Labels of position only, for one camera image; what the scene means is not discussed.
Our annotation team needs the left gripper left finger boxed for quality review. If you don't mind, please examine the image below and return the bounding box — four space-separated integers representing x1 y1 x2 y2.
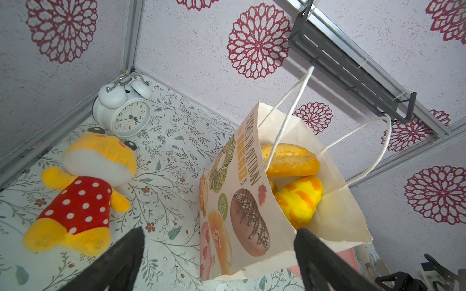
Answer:
61 227 145 291

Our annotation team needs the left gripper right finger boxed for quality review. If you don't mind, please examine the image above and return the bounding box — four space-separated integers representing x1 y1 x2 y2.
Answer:
294 229 378 291

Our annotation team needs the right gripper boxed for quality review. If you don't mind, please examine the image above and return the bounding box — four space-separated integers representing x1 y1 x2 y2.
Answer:
374 253 466 291

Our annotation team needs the yellow orange striped fake bread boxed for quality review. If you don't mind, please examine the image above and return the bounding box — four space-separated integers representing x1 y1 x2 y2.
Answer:
274 176 324 230

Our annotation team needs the printed paper bag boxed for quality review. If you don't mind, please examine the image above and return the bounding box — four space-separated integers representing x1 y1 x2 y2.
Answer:
199 103 373 281

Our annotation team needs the long baguette fake bread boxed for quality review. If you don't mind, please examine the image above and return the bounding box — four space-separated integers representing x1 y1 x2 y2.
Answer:
266 143 320 178

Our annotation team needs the pink plastic tray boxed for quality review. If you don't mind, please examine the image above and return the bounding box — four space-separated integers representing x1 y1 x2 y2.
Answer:
310 249 361 275

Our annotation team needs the yellow plush toy red dress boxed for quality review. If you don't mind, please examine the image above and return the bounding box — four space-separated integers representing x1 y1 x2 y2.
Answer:
23 133 137 257

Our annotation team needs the white alarm clock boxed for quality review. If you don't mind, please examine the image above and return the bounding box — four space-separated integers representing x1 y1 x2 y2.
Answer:
92 73 152 138

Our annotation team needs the dark grey wall shelf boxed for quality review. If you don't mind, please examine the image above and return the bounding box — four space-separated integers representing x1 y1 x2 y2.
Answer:
288 1 417 124

